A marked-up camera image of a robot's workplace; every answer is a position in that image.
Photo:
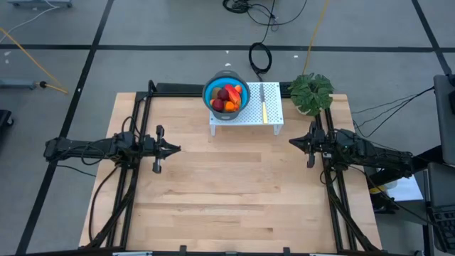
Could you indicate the grey stand foot bar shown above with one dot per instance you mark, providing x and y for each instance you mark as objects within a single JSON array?
[
  {"x": 39, "y": 3},
  {"x": 17, "y": 84}
]

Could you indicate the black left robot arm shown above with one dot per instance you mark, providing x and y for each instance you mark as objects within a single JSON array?
[{"x": 78, "y": 147}]

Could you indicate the dark red toy plum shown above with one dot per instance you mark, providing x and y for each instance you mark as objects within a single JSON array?
[
  {"x": 218, "y": 105},
  {"x": 223, "y": 95}
]

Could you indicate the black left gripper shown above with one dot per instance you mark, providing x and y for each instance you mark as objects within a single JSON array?
[{"x": 153, "y": 147}]

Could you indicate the green potted plant white pot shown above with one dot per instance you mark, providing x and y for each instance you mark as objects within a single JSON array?
[{"x": 313, "y": 92}]

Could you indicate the blue collapsible bowl grey rim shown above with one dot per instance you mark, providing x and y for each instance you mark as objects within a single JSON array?
[{"x": 222, "y": 81}]

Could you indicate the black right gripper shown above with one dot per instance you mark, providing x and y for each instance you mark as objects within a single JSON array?
[{"x": 323, "y": 144}]

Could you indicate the black aluminium table frame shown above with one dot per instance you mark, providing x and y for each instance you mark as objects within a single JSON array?
[{"x": 170, "y": 87}]

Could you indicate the black keyboard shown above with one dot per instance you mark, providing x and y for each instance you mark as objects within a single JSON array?
[{"x": 442, "y": 227}]

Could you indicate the white perforated shelf riser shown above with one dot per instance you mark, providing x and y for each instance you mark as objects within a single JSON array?
[{"x": 273, "y": 103}]

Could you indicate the orange toy mandarin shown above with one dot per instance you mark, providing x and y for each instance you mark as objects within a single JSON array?
[{"x": 229, "y": 106}]

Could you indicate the black object at floor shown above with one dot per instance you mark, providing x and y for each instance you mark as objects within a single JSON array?
[{"x": 4, "y": 119}]

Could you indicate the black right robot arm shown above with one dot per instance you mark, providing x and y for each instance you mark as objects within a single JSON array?
[{"x": 377, "y": 154}]

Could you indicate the white sheet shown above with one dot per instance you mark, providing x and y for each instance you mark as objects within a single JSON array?
[{"x": 405, "y": 192}]

